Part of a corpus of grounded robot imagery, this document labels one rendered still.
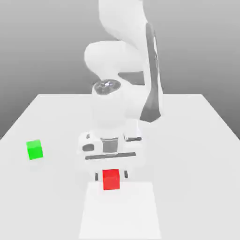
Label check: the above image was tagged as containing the small green cube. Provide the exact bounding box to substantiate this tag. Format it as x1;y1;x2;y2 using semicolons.
26;139;44;161

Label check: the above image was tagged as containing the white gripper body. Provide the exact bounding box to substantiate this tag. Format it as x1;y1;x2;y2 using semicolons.
84;151;137;173

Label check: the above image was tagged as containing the small red cube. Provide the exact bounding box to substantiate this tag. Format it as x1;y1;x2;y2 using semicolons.
102;168;121;191

